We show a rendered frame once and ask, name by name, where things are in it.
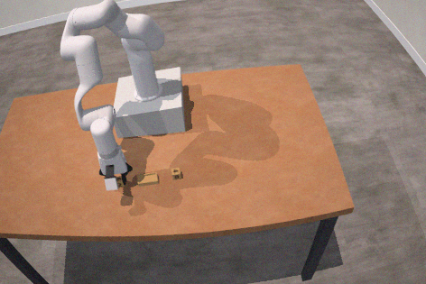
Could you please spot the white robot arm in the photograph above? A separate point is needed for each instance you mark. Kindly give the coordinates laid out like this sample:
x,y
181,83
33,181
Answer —
x,y
146,36

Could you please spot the tan number cube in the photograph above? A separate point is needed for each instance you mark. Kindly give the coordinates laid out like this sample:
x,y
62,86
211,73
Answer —
x,y
120,181
176,173

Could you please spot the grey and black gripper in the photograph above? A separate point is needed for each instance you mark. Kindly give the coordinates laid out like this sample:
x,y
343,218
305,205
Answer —
x,y
120,165

